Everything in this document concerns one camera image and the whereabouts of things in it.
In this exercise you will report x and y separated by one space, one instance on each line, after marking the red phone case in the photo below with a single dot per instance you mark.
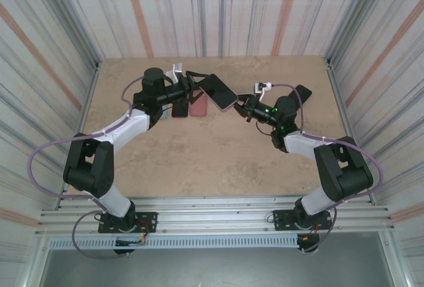
198 109

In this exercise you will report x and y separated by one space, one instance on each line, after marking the pale pink phone case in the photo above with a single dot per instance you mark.
226 110

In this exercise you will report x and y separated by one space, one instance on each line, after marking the black phone case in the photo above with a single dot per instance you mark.
309 92

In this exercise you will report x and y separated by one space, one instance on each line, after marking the light blue phone case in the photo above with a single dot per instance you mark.
164 115

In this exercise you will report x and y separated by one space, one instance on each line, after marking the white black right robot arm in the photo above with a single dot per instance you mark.
344 174

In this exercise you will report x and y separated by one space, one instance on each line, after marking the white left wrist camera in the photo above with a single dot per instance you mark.
174 73

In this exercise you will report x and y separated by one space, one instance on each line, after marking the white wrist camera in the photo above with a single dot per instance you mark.
174 73
261 88

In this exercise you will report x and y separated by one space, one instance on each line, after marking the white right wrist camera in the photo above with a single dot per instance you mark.
261 88

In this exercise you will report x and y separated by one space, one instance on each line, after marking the aluminium side rail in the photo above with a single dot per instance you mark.
93 82
334 83

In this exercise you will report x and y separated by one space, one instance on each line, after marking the aluminium extrusion rail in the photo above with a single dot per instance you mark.
215 201
215 214
215 228

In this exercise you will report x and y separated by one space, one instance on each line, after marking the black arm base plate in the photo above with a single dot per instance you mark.
150 219
281 217

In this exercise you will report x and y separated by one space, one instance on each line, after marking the black round mount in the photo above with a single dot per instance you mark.
311 245
124 252

